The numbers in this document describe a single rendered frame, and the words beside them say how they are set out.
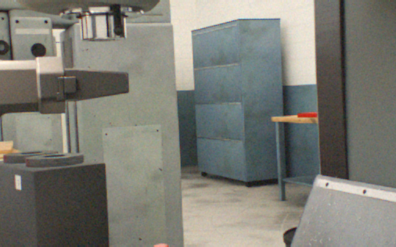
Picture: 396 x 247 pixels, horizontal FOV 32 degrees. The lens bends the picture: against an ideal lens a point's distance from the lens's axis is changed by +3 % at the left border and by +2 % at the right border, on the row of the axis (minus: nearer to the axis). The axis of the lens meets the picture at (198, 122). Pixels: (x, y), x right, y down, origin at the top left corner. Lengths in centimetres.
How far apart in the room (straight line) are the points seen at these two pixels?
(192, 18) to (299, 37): 296
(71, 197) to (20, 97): 42
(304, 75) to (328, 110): 702
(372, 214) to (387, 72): 18
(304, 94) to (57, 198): 703
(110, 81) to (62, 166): 43
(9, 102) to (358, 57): 48
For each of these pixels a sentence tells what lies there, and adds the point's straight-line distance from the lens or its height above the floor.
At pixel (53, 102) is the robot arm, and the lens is 66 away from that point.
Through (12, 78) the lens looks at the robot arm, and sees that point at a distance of 67.
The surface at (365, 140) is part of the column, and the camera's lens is 94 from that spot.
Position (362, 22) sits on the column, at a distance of 94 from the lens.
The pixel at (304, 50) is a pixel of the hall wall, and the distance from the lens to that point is 802.
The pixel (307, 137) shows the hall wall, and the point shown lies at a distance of 800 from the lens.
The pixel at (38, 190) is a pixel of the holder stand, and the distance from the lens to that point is 105.
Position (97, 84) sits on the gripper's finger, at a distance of 66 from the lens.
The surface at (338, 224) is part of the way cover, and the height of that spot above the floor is 103.
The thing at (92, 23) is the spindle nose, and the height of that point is 129.
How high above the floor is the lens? 123
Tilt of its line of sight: 3 degrees down
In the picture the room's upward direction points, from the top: 3 degrees counter-clockwise
